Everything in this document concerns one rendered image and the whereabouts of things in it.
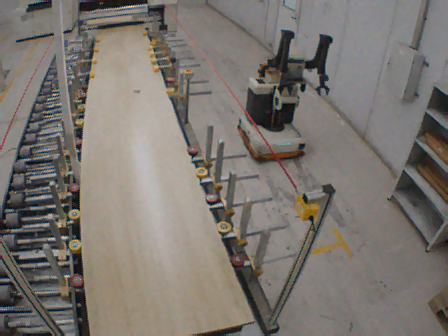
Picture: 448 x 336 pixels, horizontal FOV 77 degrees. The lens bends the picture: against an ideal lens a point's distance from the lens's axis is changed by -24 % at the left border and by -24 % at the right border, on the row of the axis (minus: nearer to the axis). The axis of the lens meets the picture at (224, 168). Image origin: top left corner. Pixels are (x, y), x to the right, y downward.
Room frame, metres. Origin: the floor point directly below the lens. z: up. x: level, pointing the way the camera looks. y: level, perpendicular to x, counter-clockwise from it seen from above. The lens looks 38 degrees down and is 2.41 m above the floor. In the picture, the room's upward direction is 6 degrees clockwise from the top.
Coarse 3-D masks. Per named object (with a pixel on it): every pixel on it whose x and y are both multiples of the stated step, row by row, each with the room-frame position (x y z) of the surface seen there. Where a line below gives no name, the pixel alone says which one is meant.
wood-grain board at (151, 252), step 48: (144, 48) 4.28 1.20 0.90; (96, 96) 2.84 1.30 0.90; (144, 96) 2.87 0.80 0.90; (96, 144) 2.05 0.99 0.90; (144, 144) 2.10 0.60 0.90; (96, 192) 1.54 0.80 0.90; (144, 192) 1.60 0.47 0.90; (192, 192) 1.65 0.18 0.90; (96, 240) 1.15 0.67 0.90; (144, 240) 1.21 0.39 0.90; (192, 240) 1.26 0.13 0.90; (96, 288) 0.82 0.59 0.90; (144, 288) 0.89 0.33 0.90; (192, 288) 0.94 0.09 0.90; (240, 288) 0.97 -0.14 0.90
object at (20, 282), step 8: (0, 240) 0.48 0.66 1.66; (0, 248) 0.46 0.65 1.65; (0, 256) 0.46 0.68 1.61; (8, 256) 0.47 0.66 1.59; (8, 264) 0.46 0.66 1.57; (16, 264) 0.49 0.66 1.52; (8, 272) 0.45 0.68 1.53; (16, 272) 0.46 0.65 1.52; (16, 280) 0.46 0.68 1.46; (24, 280) 0.48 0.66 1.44; (24, 288) 0.46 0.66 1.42; (24, 296) 0.45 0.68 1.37; (32, 296) 0.46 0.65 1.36; (32, 304) 0.46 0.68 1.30; (40, 304) 0.48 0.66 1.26; (40, 312) 0.46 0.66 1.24; (48, 312) 0.49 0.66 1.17; (48, 320) 0.46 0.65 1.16; (48, 328) 0.45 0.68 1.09; (56, 328) 0.47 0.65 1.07
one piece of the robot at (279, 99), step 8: (288, 64) 3.32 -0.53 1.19; (296, 64) 3.34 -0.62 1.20; (304, 64) 3.37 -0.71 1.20; (296, 72) 3.36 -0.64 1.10; (296, 88) 3.40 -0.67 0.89; (280, 96) 3.32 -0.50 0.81; (288, 96) 3.35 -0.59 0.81; (296, 96) 3.39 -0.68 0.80; (280, 104) 3.29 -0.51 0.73; (296, 104) 3.35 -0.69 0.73
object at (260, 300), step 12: (180, 108) 3.00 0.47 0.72; (180, 120) 2.82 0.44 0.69; (192, 132) 2.62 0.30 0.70; (192, 144) 2.44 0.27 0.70; (216, 216) 1.70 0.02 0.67; (228, 240) 1.46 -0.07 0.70; (240, 252) 1.37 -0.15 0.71; (240, 276) 1.22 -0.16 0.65; (252, 288) 1.10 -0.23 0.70; (252, 300) 1.02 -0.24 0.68; (264, 300) 1.01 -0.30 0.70; (264, 312) 0.93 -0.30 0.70; (264, 324) 0.85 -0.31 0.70; (276, 324) 0.85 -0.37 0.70
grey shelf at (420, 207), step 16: (432, 96) 2.83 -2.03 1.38; (432, 112) 2.71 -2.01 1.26; (432, 128) 2.91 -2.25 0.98; (416, 144) 2.84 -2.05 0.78; (416, 160) 2.89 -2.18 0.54; (432, 160) 2.84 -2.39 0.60; (400, 176) 2.81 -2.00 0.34; (416, 176) 2.61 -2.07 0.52; (400, 192) 2.78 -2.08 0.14; (416, 192) 2.81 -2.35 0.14; (432, 192) 2.36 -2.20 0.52; (416, 208) 2.52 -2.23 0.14; (432, 208) 2.53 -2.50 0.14; (416, 224) 2.27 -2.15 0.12; (432, 224) 2.27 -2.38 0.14; (432, 240) 1.99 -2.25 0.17
